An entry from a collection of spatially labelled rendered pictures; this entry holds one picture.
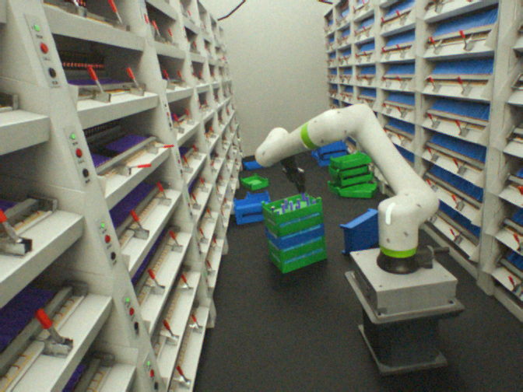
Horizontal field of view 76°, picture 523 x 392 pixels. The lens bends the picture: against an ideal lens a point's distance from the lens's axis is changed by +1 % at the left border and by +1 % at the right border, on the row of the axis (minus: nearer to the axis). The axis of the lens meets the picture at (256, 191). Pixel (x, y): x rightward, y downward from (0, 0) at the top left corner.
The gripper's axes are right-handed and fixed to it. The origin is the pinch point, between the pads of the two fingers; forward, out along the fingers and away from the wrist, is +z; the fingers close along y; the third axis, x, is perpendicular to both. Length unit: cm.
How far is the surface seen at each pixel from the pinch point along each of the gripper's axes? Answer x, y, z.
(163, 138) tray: 46, 14, -71
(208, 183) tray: 14, 57, -11
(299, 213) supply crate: 10.2, -0.2, 10.8
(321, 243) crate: 10.3, -6.4, 36.9
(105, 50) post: 39, 24, -106
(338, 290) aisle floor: 36, -28, 37
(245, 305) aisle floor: 66, 9, 23
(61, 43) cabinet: 55, 15, -115
